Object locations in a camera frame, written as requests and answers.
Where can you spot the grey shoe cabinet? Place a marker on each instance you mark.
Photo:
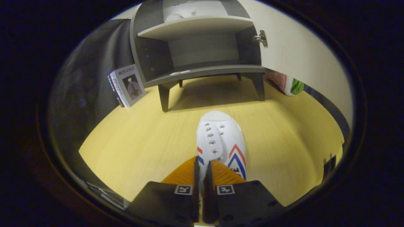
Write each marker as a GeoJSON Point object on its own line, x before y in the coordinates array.
{"type": "Point", "coordinates": [154, 56]}

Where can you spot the metal door hinge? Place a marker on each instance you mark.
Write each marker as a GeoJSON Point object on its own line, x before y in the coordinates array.
{"type": "Point", "coordinates": [262, 37]}

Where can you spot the white striped canvas shoe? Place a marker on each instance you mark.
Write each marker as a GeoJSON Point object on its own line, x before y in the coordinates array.
{"type": "Point", "coordinates": [221, 132]}

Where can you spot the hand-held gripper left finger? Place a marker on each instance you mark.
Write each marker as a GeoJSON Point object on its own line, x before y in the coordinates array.
{"type": "Point", "coordinates": [170, 205]}

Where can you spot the watermelon slice cushion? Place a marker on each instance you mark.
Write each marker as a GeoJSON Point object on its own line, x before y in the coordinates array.
{"type": "Point", "coordinates": [292, 85]}

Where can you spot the stack of books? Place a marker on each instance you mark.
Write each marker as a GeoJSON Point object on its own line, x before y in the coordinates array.
{"type": "Point", "coordinates": [131, 85]}

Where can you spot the black backdrop cloth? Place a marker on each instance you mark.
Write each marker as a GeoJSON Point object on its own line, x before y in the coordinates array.
{"type": "Point", "coordinates": [85, 94]}

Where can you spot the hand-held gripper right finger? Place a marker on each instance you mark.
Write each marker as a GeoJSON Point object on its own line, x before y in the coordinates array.
{"type": "Point", "coordinates": [243, 205]}

